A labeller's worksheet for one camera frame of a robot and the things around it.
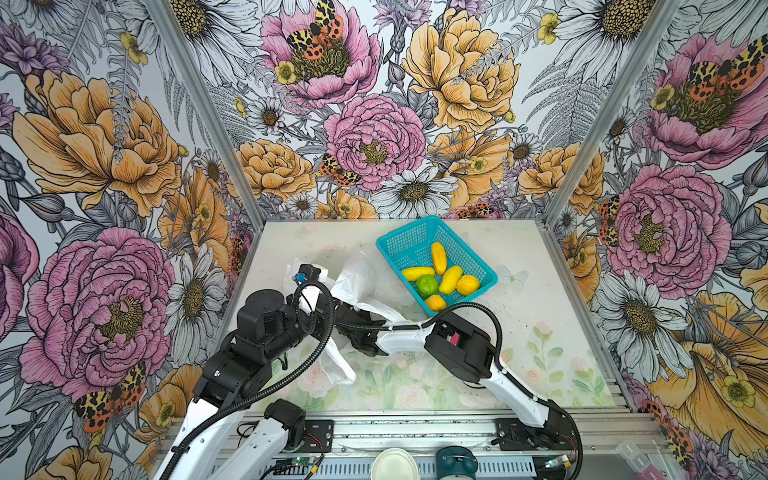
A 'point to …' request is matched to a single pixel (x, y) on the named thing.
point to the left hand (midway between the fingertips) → (338, 306)
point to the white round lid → (394, 464)
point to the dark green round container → (455, 460)
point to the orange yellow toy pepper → (439, 258)
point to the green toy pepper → (426, 286)
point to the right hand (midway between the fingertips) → (348, 312)
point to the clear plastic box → (630, 452)
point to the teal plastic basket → (411, 246)
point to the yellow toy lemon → (467, 284)
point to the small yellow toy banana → (413, 273)
